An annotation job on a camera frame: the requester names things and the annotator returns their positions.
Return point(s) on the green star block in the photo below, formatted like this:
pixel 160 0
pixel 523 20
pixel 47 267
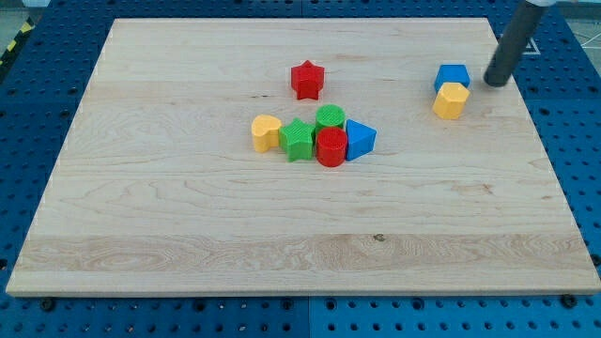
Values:
pixel 297 140

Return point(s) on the red cylinder block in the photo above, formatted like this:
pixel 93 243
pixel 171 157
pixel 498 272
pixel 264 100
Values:
pixel 331 146

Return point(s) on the yellow heart block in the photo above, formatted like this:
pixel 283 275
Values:
pixel 265 131

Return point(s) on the green cylinder block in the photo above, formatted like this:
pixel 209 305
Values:
pixel 330 115

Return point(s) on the blue triangle block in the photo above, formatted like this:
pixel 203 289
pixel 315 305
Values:
pixel 360 139

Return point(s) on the red star block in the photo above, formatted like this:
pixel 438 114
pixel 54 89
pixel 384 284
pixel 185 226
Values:
pixel 307 80

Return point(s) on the light wooden board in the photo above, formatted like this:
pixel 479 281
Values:
pixel 158 192

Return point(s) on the yellow hexagon block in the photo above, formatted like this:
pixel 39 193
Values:
pixel 450 100

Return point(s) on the blue pentagon block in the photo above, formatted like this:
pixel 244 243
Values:
pixel 452 73

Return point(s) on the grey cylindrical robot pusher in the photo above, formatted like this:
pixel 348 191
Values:
pixel 514 40

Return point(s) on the yellow black hazard tape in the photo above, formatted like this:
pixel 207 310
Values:
pixel 17 43

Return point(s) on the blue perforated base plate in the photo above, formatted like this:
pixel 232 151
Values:
pixel 45 83

